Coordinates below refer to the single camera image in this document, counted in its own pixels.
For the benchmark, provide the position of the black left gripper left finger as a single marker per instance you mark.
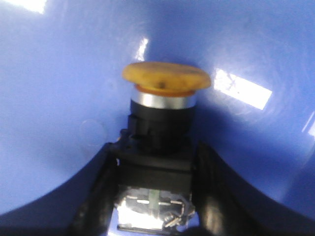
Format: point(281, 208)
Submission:
point(82, 206)

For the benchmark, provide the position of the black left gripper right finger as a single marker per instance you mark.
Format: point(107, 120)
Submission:
point(227, 205)

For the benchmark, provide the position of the yellow mushroom push button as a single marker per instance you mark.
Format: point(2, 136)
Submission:
point(155, 155)

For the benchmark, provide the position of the blue plastic bin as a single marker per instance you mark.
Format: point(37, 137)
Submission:
point(63, 97)

